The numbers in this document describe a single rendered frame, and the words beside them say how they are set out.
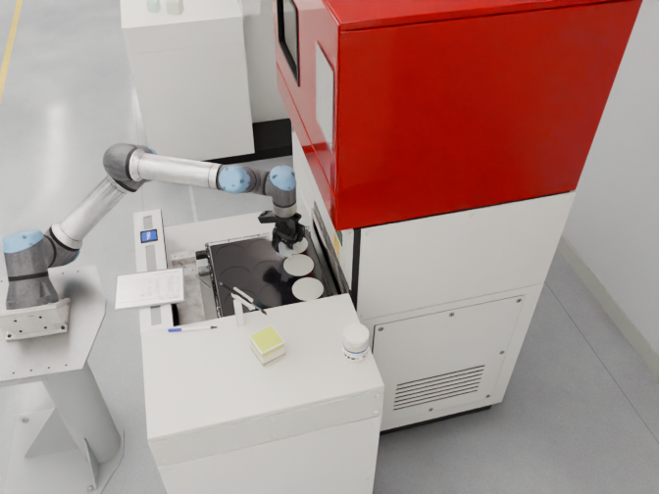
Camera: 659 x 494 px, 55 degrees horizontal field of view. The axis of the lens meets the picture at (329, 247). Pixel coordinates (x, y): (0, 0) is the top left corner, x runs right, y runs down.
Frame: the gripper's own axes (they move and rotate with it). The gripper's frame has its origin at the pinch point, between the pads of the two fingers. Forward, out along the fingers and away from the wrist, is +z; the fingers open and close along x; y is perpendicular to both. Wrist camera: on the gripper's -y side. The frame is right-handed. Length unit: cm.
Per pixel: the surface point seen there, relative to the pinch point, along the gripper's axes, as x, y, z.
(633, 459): 58, 131, 91
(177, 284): -33.4, -14.6, -5.6
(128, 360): -24, -76, 91
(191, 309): -33.4, -10.6, 3.3
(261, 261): -5.7, -4.6, 1.3
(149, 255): -28.3, -32.4, -4.3
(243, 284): -17.3, -2.6, 1.4
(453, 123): 13, 47, -61
